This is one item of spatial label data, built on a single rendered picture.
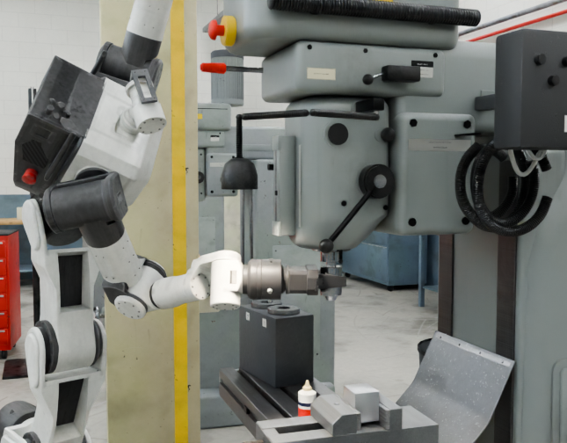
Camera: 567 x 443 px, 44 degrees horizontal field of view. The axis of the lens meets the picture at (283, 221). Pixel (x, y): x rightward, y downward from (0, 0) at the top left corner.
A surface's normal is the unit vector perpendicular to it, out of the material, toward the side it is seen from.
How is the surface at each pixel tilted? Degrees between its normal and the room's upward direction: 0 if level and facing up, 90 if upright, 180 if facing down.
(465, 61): 90
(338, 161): 90
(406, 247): 90
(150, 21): 108
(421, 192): 90
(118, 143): 58
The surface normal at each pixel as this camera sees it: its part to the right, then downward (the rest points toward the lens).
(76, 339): 0.65, -0.11
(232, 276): 0.02, -0.35
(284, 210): 0.33, 0.06
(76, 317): 0.65, 0.12
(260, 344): -0.87, 0.04
